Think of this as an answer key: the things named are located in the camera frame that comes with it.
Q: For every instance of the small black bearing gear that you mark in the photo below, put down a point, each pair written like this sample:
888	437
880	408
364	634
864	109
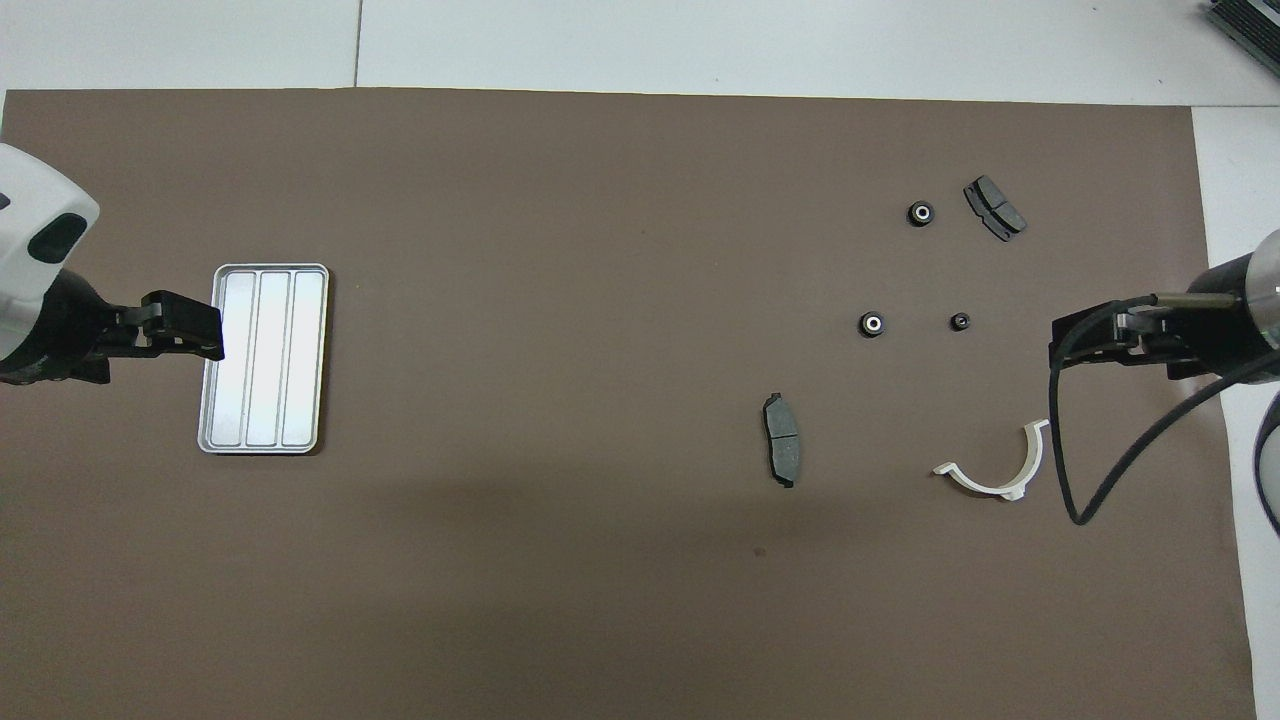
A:
960	321

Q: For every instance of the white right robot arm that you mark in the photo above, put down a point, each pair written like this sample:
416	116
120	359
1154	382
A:
1225	320

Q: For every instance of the dark grey brake pad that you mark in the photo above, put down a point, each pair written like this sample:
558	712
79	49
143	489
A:
783	445
995	207

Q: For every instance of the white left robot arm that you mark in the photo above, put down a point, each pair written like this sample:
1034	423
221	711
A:
40	200

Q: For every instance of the white curved plastic bracket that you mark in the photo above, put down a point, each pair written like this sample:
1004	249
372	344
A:
975	483

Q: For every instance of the brown table mat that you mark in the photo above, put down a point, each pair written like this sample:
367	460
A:
600	300

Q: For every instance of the black ribbed device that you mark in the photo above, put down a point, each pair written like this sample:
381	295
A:
1250	20

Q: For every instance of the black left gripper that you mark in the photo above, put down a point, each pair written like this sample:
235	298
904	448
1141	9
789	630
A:
125	330

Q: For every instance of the silver metal tray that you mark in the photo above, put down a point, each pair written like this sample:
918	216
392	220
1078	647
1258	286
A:
270	400

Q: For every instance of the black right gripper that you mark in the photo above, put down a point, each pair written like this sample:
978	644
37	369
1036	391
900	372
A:
1150	335

